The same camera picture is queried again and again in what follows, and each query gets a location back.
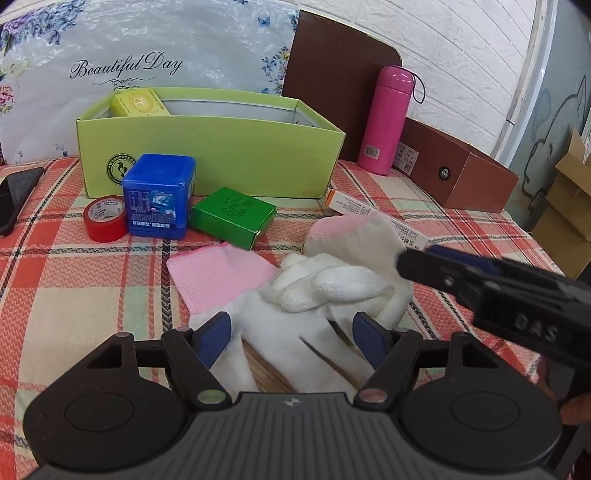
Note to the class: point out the tan cardboard carton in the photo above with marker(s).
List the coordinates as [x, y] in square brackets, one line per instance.
[565, 207]

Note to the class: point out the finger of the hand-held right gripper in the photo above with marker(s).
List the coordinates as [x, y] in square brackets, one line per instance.
[466, 258]
[434, 270]

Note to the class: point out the brown wooden headboard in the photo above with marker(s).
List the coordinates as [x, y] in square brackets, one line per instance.
[332, 69]

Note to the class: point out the floral plastic bag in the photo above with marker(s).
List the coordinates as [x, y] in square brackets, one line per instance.
[184, 37]

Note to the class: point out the pink thermos bottle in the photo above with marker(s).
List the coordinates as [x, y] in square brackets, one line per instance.
[383, 120]

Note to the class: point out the black smartphone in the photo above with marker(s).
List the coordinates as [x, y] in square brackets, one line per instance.
[14, 194]

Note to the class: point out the red tape roll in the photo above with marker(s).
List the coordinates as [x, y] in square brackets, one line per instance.
[104, 230]

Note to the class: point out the white curved pipe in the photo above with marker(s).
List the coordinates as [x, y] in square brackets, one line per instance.
[531, 69]

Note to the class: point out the small green box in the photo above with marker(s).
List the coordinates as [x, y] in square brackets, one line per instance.
[231, 210]

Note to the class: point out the yellow white medicine box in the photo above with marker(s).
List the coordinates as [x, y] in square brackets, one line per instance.
[138, 104]

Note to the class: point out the slim white orange box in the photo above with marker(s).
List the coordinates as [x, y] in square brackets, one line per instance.
[344, 203]

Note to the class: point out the blue cube box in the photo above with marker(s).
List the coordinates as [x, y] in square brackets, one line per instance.
[157, 184]

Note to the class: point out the plaid bed sheet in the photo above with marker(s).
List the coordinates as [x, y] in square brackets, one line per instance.
[60, 286]

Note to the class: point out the person's right hand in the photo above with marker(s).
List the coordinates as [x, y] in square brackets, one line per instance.
[577, 408]

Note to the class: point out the light green cardboard box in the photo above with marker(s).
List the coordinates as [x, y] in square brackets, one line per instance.
[207, 152]

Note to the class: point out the brown cardboard box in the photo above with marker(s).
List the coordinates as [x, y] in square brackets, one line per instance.
[480, 184]

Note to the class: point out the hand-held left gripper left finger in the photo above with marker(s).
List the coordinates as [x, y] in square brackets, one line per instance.
[214, 337]

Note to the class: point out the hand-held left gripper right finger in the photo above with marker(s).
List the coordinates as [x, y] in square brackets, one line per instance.
[369, 337]

